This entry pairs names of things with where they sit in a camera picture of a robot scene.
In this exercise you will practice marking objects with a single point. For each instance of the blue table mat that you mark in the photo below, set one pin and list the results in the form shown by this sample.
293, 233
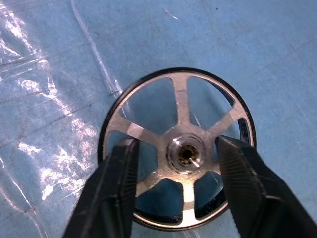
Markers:
223, 37

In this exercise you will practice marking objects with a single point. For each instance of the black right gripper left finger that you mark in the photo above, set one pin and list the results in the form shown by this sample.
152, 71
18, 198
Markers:
109, 198

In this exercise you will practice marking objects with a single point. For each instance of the black spoked rotor wheel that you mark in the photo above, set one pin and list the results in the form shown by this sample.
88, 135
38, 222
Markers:
183, 111

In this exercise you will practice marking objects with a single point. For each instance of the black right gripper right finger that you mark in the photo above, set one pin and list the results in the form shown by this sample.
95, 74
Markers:
255, 198

